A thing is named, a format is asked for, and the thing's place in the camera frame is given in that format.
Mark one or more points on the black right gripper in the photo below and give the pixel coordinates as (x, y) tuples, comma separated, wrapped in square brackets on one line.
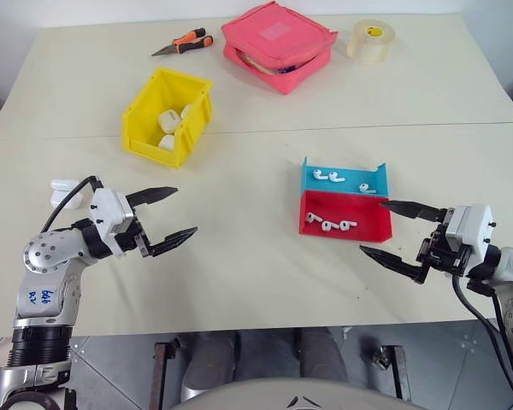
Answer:
[(442, 254)]

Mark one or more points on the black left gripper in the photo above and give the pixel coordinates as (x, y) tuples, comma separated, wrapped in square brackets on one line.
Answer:
[(130, 241)]

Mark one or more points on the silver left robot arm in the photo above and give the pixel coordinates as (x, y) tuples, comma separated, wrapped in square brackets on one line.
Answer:
[(43, 256)]

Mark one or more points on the yellow plastic bin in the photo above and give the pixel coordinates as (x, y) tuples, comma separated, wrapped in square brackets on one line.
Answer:
[(145, 107)]

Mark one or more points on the red plastic tray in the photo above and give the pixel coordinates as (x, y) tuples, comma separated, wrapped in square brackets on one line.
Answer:
[(367, 213)]

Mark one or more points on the white earbud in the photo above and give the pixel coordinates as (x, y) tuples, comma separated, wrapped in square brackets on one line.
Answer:
[(311, 218), (317, 173), (327, 225), (346, 224), (336, 176), (364, 187)]

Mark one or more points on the blue plastic tray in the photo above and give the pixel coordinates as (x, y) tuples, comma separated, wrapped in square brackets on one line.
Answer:
[(350, 177)]

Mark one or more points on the small metal floor clamp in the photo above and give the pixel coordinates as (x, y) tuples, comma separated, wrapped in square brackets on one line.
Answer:
[(380, 358)]

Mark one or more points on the rusty metal table leg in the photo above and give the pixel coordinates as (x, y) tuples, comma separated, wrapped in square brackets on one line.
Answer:
[(160, 376), (401, 371)]

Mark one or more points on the orange and black pliers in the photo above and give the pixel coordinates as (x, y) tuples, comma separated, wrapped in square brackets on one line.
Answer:
[(188, 40)]

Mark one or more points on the clear adhesive tape roll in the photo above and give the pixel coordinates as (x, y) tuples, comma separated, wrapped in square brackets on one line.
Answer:
[(367, 47)]

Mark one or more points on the beige rounded robot torso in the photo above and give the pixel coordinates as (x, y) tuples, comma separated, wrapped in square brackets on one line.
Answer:
[(256, 397)]

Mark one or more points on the pink fabric zip pouch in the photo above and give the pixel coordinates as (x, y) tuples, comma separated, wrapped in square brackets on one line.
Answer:
[(278, 34)]

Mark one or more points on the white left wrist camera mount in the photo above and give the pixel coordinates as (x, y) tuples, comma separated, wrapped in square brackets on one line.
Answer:
[(107, 209)]

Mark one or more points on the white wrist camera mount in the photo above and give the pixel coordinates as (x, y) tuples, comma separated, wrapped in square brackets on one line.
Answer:
[(470, 226), (107, 209)]

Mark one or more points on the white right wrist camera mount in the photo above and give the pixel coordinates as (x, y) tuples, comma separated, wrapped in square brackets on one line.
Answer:
[(470, 226)]

